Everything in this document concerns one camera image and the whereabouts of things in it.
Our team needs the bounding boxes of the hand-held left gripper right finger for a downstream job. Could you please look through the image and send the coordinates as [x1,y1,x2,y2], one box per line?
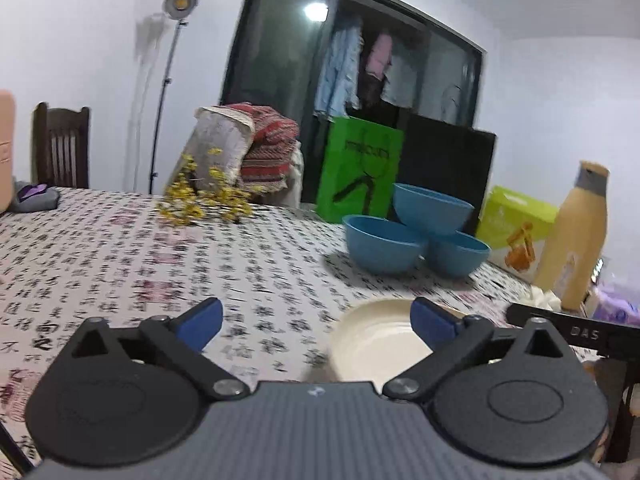
[382,297,583,402]

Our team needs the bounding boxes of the lilac plastic packet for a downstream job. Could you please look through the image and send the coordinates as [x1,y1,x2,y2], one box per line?
[582,280,640,328]

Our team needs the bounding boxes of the green paper bag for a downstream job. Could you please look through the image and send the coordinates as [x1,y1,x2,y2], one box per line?
[315,116,405,223]

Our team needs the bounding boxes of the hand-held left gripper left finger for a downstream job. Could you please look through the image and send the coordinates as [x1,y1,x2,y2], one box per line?
[65,297,251,402]

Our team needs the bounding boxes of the crumpled white tissue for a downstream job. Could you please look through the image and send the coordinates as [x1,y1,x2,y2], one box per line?
[530,285,563,313]

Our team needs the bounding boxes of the hanging white garment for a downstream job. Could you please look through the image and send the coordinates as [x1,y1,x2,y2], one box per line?
[382,52,426,108]

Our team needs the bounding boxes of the dark wooden chair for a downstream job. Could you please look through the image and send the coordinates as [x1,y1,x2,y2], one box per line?
[31,101,92,190]

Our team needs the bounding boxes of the black paper bag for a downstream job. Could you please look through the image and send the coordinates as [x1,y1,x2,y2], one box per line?
[397,112,497,221]

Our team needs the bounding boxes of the patterned woven blanket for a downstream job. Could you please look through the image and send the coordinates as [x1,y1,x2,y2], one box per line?
[190,102,305,206]

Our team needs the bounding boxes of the blue bowl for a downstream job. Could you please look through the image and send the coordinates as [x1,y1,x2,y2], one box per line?
[342,214,430,275]
[425,231,492,279]
[392,182,476,237]

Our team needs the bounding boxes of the hanging pink garment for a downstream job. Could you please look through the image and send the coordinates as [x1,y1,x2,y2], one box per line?
[366,32,393,78]

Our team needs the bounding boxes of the studio light on stand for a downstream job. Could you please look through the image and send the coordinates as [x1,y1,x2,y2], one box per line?
[147,0,203,196]

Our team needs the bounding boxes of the dark sliding glass door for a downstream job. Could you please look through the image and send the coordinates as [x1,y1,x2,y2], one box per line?
[220,0,488,133]

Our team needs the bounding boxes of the grey and purple cloth pouch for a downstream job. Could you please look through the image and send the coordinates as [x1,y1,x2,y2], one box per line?
[10,180,61,213]

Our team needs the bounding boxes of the beige hard-shell suitcase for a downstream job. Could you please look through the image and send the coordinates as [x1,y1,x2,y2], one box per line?
[0,89,17,216]

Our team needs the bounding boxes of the yellow-green snack box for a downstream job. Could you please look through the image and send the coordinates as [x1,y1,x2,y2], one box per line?
[475,185,561,283]

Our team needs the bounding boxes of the yellow flower branch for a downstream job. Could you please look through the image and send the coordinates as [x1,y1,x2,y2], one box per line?
[156,147,268,226]

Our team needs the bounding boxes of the calligraphy print tablecloth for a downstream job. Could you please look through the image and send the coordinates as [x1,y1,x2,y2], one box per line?
[0,185,601,480]

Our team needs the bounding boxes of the cream plate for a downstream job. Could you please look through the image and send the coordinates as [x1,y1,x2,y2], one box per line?
[327,299,468,383]

